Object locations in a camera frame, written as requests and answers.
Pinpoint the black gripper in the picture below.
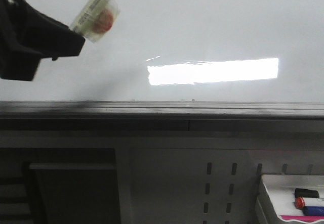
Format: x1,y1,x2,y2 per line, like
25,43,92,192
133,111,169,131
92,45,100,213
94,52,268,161
1,0,85,81

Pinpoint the white black-tipped whiteboard marker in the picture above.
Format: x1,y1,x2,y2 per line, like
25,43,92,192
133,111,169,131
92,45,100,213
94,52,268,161
69,0,119,42

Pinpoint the dark grey box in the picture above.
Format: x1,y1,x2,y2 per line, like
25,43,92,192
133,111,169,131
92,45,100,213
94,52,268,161
22,162,121,223

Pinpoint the grey slotted metal panel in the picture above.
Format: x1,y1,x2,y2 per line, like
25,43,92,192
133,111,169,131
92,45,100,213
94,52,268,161
117,148,323,223

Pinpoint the white plastic marker tray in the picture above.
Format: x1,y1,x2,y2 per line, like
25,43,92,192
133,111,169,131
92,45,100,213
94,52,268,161
255,174,323,223

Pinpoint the red capped marker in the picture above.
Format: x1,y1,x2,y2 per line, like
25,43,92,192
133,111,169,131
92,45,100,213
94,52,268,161
295,197,323,209

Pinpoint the blue capped marker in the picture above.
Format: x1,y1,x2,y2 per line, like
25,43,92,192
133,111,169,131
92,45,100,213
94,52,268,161
303,206,324,216

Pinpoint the pink highlighter marker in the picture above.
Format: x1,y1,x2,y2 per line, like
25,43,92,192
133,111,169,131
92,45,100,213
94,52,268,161
280,215,323,222

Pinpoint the white whiteboard with metal frame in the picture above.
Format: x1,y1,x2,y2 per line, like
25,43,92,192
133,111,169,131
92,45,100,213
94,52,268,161
1,0,323,131

